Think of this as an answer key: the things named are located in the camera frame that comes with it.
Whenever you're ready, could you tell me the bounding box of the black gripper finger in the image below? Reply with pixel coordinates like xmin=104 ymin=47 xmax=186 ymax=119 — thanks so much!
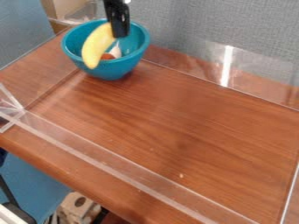
xmin=103 ymin=0 xmax=130 ymax=38

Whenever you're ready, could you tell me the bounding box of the yellow toy banana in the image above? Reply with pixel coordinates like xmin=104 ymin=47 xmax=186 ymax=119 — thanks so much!
xmin=81 ymin=23 xmax=116 ymax=69

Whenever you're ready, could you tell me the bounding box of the blue bowl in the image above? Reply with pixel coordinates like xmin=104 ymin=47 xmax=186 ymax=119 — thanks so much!
xmin=60 ymin=18 xmax=151 ymax=81

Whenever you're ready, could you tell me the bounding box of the cardboard box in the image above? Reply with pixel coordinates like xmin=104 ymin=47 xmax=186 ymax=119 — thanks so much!
xmin=40 ymin=0 xmax=98 ymax=33

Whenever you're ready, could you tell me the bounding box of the red and white toy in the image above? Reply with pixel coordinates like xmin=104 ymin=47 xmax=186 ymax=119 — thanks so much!
xmin=102 ymin=44 xmax=122 ymax=60

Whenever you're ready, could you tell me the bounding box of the clear acrylic barrier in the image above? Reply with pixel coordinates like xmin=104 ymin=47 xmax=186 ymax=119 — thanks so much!
xmin=0 ymin=0 xmax=299 ymax=224

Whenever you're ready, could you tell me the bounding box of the wooden block with hole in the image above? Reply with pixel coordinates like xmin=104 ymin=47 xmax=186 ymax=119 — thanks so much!
xmin=57 ymin=192 xmax=102 ymax=224

